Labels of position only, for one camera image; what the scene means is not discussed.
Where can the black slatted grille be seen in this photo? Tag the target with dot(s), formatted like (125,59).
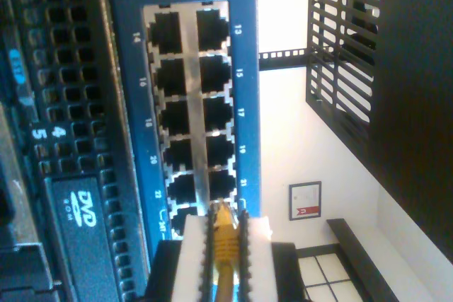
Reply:
(318,97)

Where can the black perforated rack post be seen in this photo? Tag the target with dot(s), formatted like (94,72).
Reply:
(283,63)

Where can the black rack server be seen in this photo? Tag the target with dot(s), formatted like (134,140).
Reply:
(70,68)

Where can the long black beam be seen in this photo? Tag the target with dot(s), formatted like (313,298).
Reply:
(361,263)

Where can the framed white notice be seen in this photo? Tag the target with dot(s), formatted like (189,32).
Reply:
(305,201)

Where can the blue network switch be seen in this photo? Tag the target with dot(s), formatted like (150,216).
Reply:
(247,104)

